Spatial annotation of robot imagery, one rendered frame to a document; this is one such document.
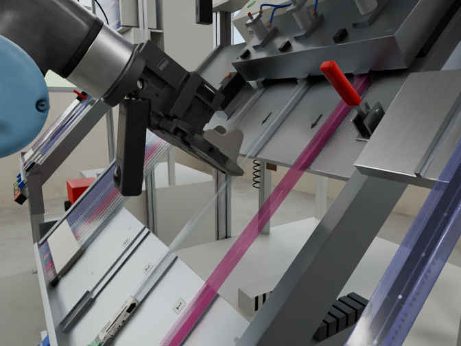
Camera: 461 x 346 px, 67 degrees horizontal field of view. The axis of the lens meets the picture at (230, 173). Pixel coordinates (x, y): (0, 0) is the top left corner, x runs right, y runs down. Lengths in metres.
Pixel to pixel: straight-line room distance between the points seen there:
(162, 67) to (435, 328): 0.70
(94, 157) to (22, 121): 4.17
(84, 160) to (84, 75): 3.97
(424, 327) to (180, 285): 0.54
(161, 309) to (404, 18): 0.44
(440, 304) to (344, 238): 0.60
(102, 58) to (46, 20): 0.06
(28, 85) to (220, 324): 0.27
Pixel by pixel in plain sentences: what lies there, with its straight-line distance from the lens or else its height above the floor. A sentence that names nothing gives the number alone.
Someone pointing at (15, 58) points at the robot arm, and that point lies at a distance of 0.23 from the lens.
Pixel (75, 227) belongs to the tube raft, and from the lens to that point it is 0.83.
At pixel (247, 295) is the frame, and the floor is 0.66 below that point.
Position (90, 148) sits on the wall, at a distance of 4.37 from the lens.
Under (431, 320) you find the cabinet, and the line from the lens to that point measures 0.87.
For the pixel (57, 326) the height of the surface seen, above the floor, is 0.73.
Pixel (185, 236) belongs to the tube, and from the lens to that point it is 0.49.
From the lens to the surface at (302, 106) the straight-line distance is 0.54.
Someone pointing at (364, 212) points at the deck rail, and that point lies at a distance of 0.37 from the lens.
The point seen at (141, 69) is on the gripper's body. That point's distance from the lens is 0.41.
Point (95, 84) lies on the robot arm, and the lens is 0.40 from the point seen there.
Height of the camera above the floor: 1.06
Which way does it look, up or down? 12 degrees down
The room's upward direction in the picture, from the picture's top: straight up
